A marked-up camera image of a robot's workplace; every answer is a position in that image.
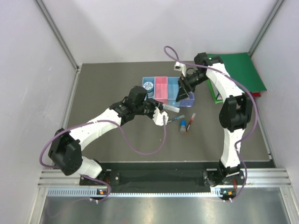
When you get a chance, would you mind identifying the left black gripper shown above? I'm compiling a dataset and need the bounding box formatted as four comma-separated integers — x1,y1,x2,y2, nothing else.
135,98,164,120

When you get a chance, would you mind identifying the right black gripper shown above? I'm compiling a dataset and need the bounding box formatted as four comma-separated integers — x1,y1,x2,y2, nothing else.
176,72,209,103

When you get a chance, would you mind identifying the purple drawer box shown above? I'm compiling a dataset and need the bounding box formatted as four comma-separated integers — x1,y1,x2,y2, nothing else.
180,92,195,107

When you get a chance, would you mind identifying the blue slime jar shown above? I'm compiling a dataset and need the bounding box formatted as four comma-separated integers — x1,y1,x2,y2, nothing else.
143,81,154,97

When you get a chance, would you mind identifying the pink drawer box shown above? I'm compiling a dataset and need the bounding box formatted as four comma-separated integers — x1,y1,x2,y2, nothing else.
155,77,168,104

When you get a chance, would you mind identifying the light green folder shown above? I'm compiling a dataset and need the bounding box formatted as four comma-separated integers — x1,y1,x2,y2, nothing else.
207,80,223,104

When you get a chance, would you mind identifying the dark green binder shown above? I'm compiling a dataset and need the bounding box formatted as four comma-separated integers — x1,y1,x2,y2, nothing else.
207,52,267,93

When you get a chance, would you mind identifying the red folder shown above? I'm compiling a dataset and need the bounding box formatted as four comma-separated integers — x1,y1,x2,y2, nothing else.
251,92,261,98

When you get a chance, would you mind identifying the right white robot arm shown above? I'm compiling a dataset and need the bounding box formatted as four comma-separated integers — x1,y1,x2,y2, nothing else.
174,53,253,186

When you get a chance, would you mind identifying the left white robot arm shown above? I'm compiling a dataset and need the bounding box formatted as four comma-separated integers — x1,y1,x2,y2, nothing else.
48,86,168,185

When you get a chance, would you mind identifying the dark blue pen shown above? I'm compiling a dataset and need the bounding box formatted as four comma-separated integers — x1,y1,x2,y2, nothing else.
167,115,185,123

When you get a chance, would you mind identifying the red pen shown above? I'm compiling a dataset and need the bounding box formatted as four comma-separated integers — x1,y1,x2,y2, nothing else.
185,113,196,134

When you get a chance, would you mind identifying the grey blue glue stick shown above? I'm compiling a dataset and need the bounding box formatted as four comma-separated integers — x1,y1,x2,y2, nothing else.
180,120,187,133

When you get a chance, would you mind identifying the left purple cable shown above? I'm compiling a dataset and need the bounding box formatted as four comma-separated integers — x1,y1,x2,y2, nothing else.
39,115,168,217

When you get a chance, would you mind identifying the purple cable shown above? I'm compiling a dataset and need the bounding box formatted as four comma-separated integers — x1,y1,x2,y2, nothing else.
39,115,168,217
163,46,259,203

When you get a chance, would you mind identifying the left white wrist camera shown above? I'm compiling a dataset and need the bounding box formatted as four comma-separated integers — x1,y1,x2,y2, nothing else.
152,107,169,126

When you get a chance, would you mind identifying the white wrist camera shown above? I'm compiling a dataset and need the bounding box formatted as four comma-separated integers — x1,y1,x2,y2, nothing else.
152,107,169,126
174,62,186,77

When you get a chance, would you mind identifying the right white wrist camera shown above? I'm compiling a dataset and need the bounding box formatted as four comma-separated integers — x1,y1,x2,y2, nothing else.
174,62,186,77

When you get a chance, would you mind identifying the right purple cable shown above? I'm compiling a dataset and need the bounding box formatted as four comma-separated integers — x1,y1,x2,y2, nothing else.
163,46,259,203

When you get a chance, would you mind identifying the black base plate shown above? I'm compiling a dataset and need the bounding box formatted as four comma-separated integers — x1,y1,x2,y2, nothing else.
80,169,244,187

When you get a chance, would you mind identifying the aluminium front rail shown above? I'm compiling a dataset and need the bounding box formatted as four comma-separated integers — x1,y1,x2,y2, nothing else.
38,168,291,188

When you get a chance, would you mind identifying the grey slotted cable duct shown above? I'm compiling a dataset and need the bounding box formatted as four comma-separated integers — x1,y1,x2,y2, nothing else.
47,188,223,198

